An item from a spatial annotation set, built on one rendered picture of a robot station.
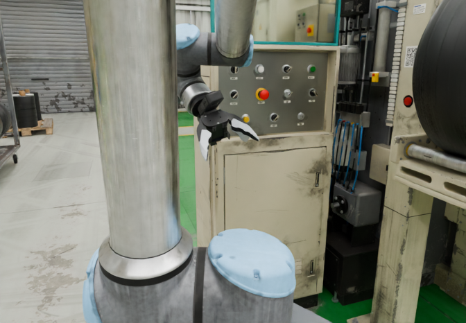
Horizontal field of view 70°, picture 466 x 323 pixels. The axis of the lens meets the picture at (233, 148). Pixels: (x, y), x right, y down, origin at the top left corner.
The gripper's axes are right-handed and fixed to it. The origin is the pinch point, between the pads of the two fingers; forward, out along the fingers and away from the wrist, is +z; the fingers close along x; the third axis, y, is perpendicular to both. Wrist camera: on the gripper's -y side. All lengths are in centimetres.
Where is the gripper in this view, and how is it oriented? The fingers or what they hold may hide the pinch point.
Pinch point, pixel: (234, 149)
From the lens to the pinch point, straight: 83.4
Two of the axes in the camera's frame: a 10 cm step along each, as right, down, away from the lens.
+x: -8.9, 3.4, -3.1
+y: -0.3, 6.3, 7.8
